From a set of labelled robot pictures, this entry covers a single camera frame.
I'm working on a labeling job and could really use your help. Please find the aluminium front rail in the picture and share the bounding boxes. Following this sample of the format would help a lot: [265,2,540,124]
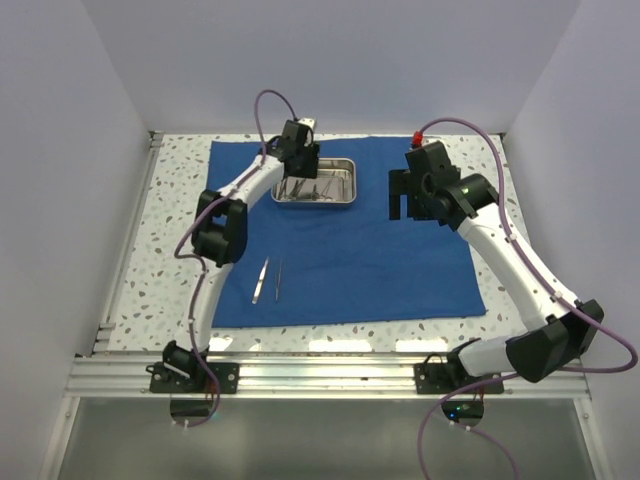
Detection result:
[63,349,591,401]

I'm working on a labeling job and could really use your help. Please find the aluminium left side rail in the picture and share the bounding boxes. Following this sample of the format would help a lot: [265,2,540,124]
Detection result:
[90,131,165,355]

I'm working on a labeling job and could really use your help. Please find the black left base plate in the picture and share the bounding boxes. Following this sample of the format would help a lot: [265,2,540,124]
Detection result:
[145,362,240,395]

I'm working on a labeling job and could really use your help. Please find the wide steel tweezers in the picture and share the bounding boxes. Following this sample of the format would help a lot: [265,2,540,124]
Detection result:
[251,257,270,305]

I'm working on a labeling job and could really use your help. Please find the aluminium rail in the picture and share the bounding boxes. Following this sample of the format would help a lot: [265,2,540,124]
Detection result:
[63,349,591,401]
[90,131,165,355]

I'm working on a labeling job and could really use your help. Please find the steel hemostat clamp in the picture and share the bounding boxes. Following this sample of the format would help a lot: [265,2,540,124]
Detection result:
[310,178,333,201]

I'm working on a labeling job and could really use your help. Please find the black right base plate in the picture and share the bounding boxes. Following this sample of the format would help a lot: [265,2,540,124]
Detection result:
[412,353,505,395]

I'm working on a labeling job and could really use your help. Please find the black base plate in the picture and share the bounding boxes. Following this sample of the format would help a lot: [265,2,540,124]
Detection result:
[412,353,505,395]
[145,362,240,395]

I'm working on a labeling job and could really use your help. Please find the stainless steel tray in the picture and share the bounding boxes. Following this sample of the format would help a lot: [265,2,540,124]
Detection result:
[271,158,357,208]

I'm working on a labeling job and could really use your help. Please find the blue surgical cloth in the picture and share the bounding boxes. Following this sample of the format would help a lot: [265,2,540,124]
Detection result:
[213,137,485,328]

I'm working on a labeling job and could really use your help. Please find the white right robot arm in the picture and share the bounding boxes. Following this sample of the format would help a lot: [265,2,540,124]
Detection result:
[389,141,604,393]

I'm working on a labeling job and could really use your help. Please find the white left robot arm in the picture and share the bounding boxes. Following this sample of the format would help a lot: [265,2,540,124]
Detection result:
[163,118,320,393]

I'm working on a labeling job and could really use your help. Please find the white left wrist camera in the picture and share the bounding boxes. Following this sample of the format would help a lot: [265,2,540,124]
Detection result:
[298,117,317,131]

